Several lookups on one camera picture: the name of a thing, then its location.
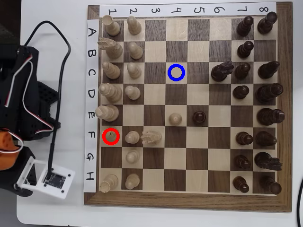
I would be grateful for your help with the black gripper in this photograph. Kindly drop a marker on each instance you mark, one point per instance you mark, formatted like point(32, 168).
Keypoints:
point(23, 154)

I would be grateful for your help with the light wooden bishop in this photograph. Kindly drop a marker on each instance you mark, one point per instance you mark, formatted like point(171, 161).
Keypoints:
point(113, 71)
point(111, 136)

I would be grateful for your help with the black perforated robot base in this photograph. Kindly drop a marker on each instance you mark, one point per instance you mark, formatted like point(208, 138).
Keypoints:
point(48, 94)

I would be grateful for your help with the black orange robot arm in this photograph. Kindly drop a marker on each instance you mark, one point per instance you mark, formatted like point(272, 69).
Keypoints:
point(21, 82)

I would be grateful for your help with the light wooden rook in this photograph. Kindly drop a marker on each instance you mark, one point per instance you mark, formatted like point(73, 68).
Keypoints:
point(113, 27)
point(110, 182)

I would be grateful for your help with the light wooden king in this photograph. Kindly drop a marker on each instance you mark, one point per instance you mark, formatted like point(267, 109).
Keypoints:
point(110, 113)

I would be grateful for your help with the light wooden pawn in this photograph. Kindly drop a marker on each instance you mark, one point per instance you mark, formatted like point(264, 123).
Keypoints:
point(134, 71)
point(133, 92)
point(132, 181)
point(132, 156)
point(175, 119)
point(136, 52)
point(134, 27)
point(132, 137)

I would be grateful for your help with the light wooden queen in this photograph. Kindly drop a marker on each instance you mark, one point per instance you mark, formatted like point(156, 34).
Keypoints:
point(113, 93)

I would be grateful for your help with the light wooden knight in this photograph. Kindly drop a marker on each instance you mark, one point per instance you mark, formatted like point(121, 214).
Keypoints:
point(152, 137)
point(113, 50)

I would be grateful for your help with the white paper letter strip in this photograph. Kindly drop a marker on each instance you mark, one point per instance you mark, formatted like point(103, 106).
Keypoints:
point(92, 47)

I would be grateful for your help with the dark wooden pawn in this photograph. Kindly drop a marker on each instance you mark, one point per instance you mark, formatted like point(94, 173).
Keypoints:
point(243, 27)
point(242, 162)
point(242, 71)
point(240, 92)
point(200, 117)
point(241, 184)
point(245, 50)
point(243, 138)

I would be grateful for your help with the wooden chessboard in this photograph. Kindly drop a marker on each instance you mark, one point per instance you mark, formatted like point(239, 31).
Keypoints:
point(154, 30)

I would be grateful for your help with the white paper number strip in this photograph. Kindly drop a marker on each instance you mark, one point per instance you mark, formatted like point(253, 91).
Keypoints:
point(165, 10)

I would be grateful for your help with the dark wooden knight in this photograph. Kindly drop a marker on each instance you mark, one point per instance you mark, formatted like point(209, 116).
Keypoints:
point(266, 160)
point(220, 72)

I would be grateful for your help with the dark wooden bishop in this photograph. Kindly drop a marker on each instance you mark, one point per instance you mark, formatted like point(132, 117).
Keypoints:
point(265, 138)
point(267, 70)

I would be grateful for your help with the dark wooden rook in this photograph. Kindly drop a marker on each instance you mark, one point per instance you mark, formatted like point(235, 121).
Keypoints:
point(271, 185)
point(266, 24)

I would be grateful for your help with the dark wooden king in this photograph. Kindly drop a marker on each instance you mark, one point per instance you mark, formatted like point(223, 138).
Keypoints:
point(270, 116)

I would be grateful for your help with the dark wooden queen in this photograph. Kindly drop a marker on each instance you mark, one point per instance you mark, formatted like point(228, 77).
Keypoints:
point(268, 93)

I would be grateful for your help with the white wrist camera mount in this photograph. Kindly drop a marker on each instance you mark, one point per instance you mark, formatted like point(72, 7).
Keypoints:
point(69, 176)

